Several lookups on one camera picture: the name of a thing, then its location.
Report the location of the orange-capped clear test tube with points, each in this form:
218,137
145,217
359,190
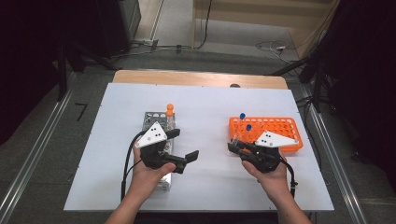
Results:
169,113
169,106

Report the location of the dark table grommet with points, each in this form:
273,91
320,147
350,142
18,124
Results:
235,85

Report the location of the white table sheet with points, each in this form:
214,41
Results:
202,186

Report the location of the person's left hand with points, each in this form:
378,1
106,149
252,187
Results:
146,180

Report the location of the clear grey tube rack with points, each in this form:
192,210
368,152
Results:
163,186

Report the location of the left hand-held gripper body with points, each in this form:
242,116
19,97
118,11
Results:
152,137

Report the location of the grey floor power strip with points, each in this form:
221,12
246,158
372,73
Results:
144,42

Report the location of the black curtain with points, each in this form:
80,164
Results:
25,62
367,62

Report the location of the person's right hand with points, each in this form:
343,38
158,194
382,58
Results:
274,183

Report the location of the black metal stand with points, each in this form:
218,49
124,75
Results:
61,77
317,90

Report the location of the blue-capped clear test tube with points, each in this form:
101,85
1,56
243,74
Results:
248,127
242,116

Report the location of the wooden table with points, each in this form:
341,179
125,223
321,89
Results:
186,77

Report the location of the orange plastic test tube rack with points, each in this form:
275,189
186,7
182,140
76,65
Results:
280,124

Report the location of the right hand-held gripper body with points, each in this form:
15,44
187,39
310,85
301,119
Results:
267,158

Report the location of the dark cabinet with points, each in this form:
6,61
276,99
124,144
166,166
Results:
130,15

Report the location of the metal floor rail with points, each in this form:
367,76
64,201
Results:
31,161
339,174

